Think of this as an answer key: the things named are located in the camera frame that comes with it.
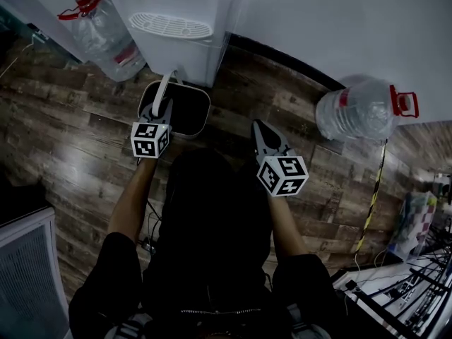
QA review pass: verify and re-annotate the person's left forearm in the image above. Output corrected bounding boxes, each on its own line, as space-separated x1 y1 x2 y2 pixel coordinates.
107 157 158 243

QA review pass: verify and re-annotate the white door frame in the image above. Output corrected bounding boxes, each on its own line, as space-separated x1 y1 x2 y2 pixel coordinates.
0 0 89 64

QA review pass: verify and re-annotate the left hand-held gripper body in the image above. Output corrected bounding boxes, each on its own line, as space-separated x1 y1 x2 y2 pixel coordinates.
130 115 172 159

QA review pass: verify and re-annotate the glass partition with blinds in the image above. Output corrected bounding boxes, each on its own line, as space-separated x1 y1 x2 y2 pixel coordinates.
0 206 70 339

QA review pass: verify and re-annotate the clear plastic storage box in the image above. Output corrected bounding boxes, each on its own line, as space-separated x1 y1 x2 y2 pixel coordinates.
393 191 439 261

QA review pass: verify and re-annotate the white bin with handle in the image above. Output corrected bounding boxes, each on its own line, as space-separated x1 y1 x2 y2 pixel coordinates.
136 69 212 140

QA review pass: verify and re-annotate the thin black cable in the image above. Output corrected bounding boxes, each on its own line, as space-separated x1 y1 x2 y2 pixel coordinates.
136 199 163 257

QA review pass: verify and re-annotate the yellow black hazard strip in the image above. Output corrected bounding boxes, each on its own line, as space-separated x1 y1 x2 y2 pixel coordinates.
355 139 389 254

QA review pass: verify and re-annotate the white cable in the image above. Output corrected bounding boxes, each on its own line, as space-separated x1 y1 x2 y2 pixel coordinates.
354 249 389 282

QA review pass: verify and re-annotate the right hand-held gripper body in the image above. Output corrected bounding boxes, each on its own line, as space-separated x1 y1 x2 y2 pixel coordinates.
254 146 309 198

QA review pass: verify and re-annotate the white water dispenser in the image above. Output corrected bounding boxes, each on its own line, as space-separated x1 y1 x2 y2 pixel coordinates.
105 0 255 88

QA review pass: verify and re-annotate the frosted glass door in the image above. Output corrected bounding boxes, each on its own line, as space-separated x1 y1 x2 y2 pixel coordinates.
0 0 84 70

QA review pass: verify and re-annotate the person's right forearm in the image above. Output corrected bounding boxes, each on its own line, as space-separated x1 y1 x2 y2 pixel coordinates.
270 194 308 257

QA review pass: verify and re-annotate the grey backpack strap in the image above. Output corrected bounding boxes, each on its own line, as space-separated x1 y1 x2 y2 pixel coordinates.
105 312 153 339
285 304 329 339

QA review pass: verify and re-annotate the clear water jug red handle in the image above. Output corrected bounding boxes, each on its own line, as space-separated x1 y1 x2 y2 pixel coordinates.
315 74 420 143
57 0 146 83

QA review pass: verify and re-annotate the person's black clothing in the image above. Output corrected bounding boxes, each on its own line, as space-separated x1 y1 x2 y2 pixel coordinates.
69 148 350 339

